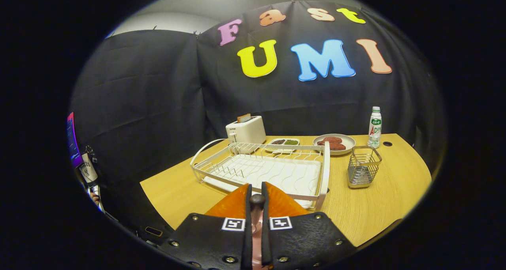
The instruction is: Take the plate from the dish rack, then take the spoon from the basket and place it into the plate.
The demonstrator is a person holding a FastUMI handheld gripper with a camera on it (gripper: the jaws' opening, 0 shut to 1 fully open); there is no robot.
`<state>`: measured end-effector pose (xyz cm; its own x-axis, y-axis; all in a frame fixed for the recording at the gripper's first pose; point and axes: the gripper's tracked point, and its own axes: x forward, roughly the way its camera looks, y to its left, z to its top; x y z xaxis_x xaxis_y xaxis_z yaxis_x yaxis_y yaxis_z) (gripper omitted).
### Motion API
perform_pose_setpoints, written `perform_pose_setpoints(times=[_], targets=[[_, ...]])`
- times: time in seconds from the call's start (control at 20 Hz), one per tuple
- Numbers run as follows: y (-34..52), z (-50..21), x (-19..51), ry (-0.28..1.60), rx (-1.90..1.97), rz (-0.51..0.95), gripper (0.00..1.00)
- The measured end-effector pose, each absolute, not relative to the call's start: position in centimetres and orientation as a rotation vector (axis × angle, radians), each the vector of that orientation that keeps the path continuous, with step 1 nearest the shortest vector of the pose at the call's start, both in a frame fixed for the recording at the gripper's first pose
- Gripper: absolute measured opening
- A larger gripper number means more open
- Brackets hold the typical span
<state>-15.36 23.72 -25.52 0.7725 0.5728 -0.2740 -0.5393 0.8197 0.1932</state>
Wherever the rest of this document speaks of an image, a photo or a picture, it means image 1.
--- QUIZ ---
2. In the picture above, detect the white mug with black logo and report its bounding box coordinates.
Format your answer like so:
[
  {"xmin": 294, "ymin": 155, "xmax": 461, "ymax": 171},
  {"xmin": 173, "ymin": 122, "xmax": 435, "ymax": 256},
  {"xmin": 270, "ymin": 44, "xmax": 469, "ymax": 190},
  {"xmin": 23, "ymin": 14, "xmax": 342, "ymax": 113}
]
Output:
[{"xmin": 79, "ymin": 153, "xmax": 98, "ymax": 183}]

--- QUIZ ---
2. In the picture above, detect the white ribbed drain mat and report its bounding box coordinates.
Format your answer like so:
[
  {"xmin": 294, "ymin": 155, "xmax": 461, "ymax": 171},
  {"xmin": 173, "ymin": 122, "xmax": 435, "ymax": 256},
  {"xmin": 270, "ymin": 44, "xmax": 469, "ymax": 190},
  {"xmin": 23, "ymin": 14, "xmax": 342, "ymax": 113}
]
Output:
[{"xmin": 204, "ymin": 155, "xmax": 321, "ymax": 209}]

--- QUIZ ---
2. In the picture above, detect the white drink bottle green label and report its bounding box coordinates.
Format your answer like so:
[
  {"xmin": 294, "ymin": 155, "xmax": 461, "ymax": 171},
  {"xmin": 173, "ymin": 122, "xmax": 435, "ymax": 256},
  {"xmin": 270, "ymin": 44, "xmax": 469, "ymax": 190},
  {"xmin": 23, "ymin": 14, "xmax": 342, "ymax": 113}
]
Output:
[{"xmin": 367, "ymin": 106, "xmax": 382, "ymax": 149}]

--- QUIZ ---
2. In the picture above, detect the laptop with lit screen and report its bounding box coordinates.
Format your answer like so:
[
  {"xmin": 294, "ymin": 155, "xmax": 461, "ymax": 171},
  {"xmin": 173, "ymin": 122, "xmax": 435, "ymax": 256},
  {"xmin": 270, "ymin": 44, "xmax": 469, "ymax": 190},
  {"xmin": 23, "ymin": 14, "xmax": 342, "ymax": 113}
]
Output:
[{"xmin": 66, "ymin": 112, "xmax": 83, "ymax": 168}]

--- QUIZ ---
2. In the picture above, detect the white toaster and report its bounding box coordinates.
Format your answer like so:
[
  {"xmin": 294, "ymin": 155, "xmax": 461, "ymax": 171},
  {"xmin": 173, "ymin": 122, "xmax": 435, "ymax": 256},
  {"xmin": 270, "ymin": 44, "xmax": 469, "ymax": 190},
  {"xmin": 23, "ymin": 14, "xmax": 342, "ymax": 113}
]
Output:
[{"xmin": 225, "ymin": 116, "xmax": 266, "ymax": 145}]

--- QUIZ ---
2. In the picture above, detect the metal wire basket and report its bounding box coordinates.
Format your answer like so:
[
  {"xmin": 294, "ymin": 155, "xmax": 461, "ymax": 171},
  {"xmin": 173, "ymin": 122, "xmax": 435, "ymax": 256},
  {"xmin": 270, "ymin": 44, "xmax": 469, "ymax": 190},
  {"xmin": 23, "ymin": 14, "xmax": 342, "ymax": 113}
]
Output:
[{"xmin": 347, "ymin": 145, "xmax": 383, "ymax": 189}]

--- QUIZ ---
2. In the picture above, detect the white divided dish with beans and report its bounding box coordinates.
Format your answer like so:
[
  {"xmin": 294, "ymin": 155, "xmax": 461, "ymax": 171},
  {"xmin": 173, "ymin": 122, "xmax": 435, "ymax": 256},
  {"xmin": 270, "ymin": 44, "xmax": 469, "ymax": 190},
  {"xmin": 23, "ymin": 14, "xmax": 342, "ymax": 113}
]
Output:
[{"xmin": 266, "ymin": 138, "xmax": 300, "ymax": 153}]

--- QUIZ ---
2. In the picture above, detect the beige round plate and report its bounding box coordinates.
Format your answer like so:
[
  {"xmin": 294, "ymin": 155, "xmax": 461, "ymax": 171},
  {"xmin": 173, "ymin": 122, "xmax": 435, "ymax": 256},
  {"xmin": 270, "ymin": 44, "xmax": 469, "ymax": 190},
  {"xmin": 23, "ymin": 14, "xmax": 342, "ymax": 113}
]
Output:
[{"xmin": 313, "ymin": 134, "xmax": 356, "ymax": 156}]

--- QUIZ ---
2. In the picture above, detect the wooden handled spoon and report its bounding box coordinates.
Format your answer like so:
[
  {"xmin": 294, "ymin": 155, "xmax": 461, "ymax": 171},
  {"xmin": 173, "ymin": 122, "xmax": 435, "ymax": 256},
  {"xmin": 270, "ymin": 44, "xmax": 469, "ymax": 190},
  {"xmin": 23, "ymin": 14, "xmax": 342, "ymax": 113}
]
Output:
[{"xmin": 249, "ymin": 194, "xmax": 266, "ymax": 225}]

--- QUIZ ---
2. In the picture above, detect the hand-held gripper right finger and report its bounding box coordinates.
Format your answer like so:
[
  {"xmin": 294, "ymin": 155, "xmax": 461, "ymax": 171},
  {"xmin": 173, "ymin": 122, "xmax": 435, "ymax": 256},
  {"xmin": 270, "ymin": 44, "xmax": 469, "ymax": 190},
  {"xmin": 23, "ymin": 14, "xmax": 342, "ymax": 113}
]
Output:
[{"xmin": 261, "ymin": 182, "xmax": 356, "ymax": 270}]

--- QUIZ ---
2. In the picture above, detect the white wire dish rack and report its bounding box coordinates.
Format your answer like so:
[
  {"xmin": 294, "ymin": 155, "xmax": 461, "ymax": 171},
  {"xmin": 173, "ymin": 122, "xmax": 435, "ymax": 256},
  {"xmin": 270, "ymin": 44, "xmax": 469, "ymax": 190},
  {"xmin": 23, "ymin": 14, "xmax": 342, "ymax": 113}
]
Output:
[{"xmin": 190, "ymin": 139, "xmax": 331, "ymax": 211}]

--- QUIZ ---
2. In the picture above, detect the flat device with lit screen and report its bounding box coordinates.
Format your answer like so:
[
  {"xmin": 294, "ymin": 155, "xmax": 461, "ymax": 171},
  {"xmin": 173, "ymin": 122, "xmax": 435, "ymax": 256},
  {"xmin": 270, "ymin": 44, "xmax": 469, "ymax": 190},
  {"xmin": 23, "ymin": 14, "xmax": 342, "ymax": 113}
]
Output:
[{"xmin": 89, "ymin": 185, "xmax": 104, "ymax": 212}]

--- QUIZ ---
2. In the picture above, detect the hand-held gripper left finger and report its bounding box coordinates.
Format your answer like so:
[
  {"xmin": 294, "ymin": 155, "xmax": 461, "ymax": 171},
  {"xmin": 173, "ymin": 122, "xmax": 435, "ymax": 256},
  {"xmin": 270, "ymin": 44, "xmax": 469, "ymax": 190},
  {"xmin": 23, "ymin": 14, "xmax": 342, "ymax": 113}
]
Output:
[{"xmin": 158, "ymin": 183, "xmax": 253, "ymax": 270}]

